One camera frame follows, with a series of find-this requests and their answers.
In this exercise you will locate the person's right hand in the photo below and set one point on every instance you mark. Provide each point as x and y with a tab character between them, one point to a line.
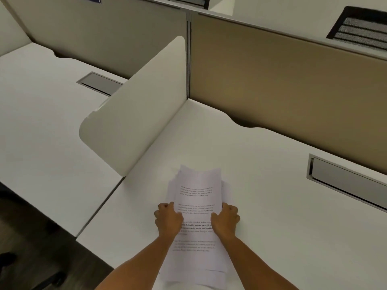
225	223

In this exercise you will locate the person's left hand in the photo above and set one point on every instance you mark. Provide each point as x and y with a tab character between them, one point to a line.
167	221

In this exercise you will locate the person's right thumb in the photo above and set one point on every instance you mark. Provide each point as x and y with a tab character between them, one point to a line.
225	206

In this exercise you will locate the person's left thumb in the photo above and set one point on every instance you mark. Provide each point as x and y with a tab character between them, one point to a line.
171	206

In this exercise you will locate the stack of printed paper sheets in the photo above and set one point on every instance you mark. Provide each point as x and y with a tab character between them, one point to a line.
196	190

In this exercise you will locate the person's left forearm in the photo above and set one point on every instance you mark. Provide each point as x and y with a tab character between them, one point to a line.
137	264

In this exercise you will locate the person's right forearm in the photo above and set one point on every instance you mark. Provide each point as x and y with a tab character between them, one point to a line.
252	262

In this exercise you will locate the white desk divider panel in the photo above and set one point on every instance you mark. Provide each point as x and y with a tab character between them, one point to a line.
136	108

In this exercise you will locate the tan fabric partition panel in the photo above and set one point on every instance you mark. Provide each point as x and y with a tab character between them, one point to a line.
287	81

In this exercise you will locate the grey fabric partition panel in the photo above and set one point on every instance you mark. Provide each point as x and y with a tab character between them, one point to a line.
105	30

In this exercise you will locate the grey metal partition post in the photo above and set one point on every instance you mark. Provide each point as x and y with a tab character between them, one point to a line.
189	57

